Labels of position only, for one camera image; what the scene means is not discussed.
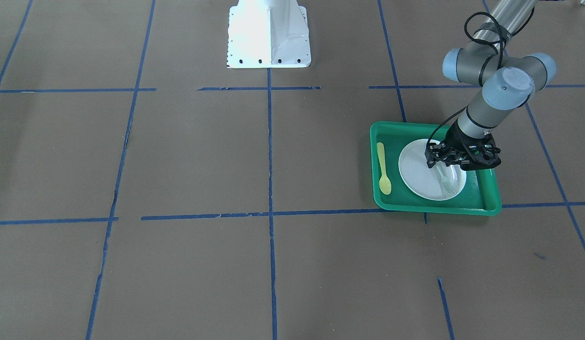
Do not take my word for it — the pale green plastic fork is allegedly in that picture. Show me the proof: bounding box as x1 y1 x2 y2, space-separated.
435 163 456 198

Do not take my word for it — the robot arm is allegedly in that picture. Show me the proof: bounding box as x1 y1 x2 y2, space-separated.
424 0 557 171

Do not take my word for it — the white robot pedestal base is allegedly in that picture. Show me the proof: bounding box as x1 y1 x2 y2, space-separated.
226 0 312 69

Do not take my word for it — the white round plate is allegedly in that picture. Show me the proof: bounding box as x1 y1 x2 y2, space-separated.
398 138 467 202

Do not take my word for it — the yellow plastic spoon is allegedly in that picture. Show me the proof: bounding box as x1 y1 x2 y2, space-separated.
376 142 392 195

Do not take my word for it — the green plastic tray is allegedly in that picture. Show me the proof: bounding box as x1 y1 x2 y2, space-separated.
370 122 502 216

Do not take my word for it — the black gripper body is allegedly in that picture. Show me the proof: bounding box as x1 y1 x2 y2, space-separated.
426 123 502 171

